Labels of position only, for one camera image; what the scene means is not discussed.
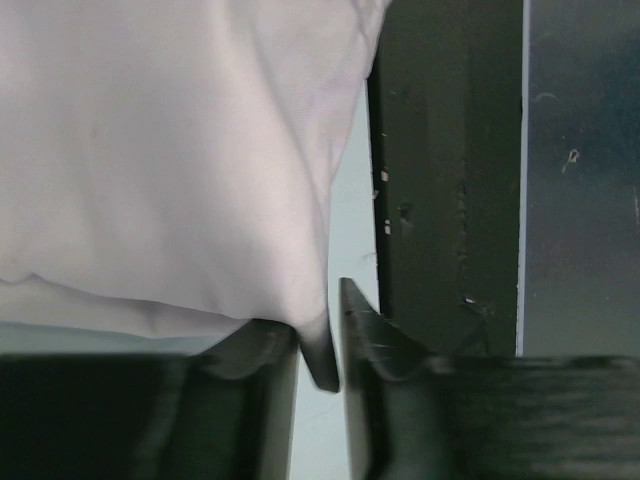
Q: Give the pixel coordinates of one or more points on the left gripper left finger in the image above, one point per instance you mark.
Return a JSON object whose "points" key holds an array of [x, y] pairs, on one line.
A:
{"points": [[223, 414]]}

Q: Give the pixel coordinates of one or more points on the white long sleeve shirt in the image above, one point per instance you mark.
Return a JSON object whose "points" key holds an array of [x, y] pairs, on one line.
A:
{"points": [[166, 166]]}

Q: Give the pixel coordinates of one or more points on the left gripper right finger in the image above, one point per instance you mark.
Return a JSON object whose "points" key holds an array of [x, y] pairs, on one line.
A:
{"points": [[415, 415]]}

